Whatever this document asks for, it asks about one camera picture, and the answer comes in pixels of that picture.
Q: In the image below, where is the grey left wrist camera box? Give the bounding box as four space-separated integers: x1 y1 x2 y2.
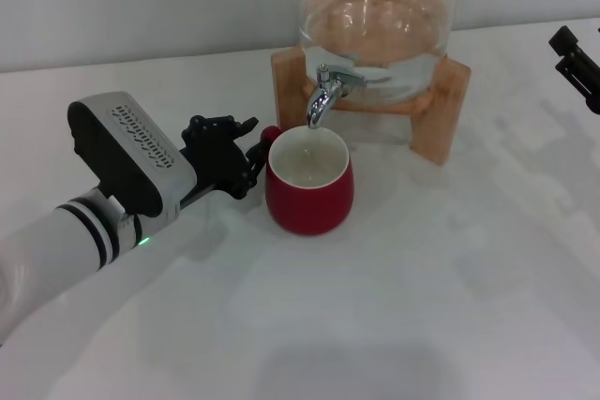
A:
67 89 196 230

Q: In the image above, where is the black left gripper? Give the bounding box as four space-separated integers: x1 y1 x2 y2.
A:
177 113 271 212

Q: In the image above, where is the red ceramic cup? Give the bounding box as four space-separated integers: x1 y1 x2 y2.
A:
259 126 355 236

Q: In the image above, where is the glass water dispenser jar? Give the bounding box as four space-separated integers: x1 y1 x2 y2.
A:
295 0 455 106

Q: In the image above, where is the wooden dispenser stand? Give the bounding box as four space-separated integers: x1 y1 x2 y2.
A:
270 46 472 167

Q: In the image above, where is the chrome faucet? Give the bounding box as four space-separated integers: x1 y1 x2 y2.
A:
307 63 367 130

